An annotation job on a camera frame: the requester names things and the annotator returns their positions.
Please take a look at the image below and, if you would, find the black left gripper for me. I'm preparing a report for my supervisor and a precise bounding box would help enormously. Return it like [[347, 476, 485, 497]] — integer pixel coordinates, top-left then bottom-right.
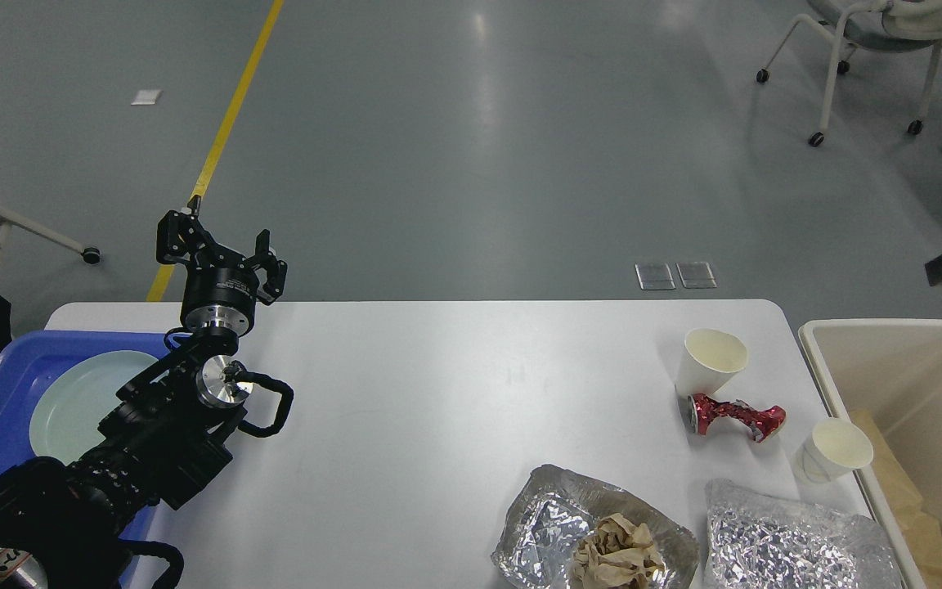
[[155, 195, 288, 336]]

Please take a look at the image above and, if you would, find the white paper cup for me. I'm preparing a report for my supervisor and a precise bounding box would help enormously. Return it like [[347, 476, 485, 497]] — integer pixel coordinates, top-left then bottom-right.
[[792, 417, 875, 484], [674, 328, 749, 398]]

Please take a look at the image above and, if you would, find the light green plate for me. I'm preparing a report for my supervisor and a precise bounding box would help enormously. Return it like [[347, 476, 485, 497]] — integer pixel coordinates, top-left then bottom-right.
[[29, 350, 157, 465]]

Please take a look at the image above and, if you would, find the aluminium foil tray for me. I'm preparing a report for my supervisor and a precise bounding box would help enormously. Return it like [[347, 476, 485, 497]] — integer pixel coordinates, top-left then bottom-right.
[[491, 465, 702, 588]]

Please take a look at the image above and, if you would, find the brown paper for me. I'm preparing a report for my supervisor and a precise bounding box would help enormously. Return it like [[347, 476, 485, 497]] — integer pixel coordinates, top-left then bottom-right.
[[568, 512, 668, 588]]

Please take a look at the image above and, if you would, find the brown paper bag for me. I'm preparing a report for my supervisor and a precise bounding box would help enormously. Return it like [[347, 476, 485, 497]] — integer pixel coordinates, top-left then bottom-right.
[[850, 409, 942, 588]]

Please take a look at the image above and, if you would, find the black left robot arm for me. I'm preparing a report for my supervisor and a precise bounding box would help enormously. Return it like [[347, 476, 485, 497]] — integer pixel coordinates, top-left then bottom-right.
[[0, 195, 294, 588]]

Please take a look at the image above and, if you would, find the beige plastic bin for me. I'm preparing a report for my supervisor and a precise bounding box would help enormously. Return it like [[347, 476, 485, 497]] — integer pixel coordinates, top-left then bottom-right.
[[798, 319, 942, 589]]

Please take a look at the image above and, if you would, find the white paper scrap on floor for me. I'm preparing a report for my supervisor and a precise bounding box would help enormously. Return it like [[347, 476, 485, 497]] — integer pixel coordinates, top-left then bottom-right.
[[131, 89, 162, 106]]

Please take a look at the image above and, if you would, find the white chair right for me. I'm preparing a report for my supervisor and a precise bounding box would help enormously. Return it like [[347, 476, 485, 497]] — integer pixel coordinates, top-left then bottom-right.
[[756, 1, 942, 148]]

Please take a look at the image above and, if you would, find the clear plastic piece on floor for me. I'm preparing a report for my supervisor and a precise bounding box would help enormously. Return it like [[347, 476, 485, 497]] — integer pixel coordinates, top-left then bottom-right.
[[676, 262, 717, 290]]

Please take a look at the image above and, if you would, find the crushed red can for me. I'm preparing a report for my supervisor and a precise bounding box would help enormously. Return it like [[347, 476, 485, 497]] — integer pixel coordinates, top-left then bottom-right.
[[685, 393, 787, 444]]

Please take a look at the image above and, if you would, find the blue plastic tray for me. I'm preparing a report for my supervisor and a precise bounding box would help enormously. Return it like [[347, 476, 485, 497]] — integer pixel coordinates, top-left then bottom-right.
[[0, 330, 184, 588]]

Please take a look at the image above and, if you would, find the crumpled aluminium foil piece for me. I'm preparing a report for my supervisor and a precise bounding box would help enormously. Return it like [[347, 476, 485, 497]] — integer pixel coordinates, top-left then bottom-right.
[[702, 479, 904, 588]]

